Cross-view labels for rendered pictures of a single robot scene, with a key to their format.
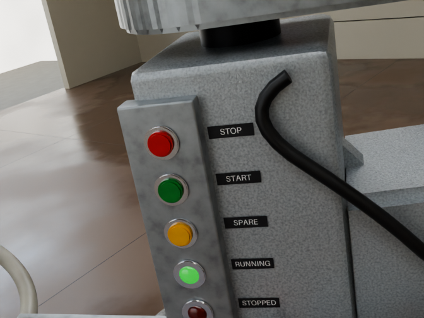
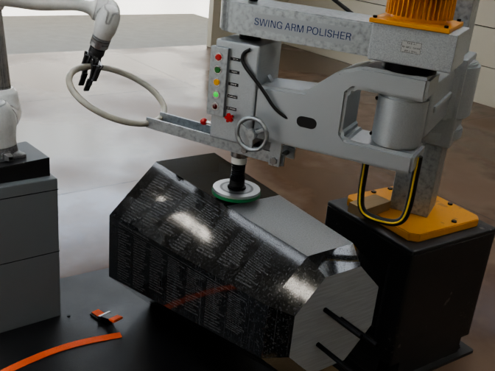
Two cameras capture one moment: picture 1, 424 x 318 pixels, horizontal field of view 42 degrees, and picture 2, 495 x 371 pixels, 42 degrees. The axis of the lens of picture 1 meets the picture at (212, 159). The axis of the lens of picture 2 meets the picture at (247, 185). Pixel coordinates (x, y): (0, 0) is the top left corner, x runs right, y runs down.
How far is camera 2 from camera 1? 2.12 m
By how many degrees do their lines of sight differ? 8
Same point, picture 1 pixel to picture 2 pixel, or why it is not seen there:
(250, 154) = (238, 66)
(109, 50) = not seen: hidden behind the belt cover
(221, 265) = (224, 93)
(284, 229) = (241, 88)
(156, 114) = (219, 49)
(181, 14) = (231, 28)
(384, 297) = (261, 115)
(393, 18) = not seen: outside the picture
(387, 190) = (268, 86)
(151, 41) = not seen: hidden behind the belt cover
